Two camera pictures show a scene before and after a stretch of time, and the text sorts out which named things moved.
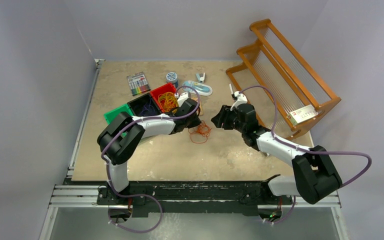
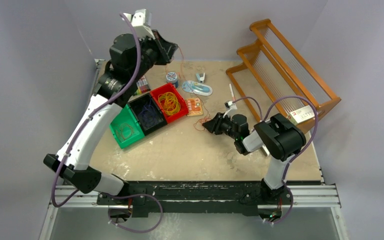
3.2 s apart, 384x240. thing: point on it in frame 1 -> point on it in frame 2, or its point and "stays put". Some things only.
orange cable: (199, 134) -> (200, 125)
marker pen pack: (138, 83) stays put
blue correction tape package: (201, 88) stays put
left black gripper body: (192, 122) -> (153, 52)
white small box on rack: (303, 114) stays put
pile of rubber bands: (147, 109) stays put
